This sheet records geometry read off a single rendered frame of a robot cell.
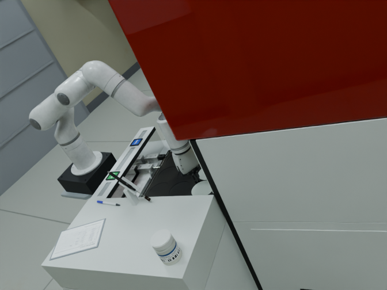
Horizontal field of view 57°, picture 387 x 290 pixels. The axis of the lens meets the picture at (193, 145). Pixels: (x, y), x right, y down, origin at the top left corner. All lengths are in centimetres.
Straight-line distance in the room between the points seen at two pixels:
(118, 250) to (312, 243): 70
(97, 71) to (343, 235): 106
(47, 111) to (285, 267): 126
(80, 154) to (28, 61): 317
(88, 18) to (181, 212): 476
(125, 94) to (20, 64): 366
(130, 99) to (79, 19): 438
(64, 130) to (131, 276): 94
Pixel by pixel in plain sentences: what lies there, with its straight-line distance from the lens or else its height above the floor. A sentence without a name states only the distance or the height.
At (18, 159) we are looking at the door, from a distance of 486.
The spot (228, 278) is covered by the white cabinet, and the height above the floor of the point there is 67.
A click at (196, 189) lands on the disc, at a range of 150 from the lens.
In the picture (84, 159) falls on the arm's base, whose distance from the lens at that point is 200.
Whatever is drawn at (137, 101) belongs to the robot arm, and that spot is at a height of 133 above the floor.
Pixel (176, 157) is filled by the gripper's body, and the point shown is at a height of 107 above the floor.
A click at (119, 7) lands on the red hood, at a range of 104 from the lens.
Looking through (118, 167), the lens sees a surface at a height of 96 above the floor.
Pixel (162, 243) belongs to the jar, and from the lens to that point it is 113.
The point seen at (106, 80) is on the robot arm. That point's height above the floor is 143.
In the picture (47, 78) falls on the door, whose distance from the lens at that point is 514.
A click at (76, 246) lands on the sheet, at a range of 149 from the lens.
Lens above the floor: 182
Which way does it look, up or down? 31 degrees down
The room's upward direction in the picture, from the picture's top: 25 degrees counter-clockwise
